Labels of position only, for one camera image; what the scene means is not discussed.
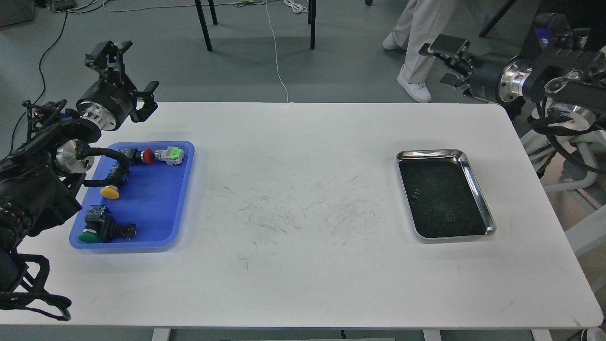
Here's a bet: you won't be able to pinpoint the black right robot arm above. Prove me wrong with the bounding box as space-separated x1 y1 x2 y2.
419 13 606 174

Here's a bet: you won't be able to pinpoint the white floor cable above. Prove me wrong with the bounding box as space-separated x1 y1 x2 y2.
234 0 309 103

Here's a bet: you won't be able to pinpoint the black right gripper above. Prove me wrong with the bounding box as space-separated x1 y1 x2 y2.
419 34 514 103

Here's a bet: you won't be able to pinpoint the yellow push button switch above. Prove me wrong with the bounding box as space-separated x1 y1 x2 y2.
100 170 130 199

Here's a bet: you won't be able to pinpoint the blue plastic tray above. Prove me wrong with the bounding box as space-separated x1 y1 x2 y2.
69 141 195 252

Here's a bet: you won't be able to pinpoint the black floor cable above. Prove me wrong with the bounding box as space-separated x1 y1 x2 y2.
9 0 100 143

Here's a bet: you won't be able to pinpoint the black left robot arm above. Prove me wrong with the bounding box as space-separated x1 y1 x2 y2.
0 41 159 321

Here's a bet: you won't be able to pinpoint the green push button switch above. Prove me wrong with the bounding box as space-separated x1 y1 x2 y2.
77 205 136 244

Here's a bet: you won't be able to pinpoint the red push button switch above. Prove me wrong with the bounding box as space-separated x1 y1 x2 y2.
118 148 154 166

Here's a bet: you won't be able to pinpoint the black chair legs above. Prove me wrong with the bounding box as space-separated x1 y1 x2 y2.
194 0 317 52

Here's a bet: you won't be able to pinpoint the beige cloth cover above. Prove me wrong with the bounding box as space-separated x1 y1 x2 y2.
521 129 605 179

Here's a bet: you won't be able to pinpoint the green white switch module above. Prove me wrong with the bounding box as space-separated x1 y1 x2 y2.
154 146 185 166

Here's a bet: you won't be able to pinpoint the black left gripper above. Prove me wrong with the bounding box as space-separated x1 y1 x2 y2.
76 40 160 131

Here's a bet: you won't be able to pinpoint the person legs white shoes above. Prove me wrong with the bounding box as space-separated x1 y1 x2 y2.
382 0 457 103

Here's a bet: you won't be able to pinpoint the silver metal tray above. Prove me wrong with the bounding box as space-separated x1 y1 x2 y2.
396 149 496 242

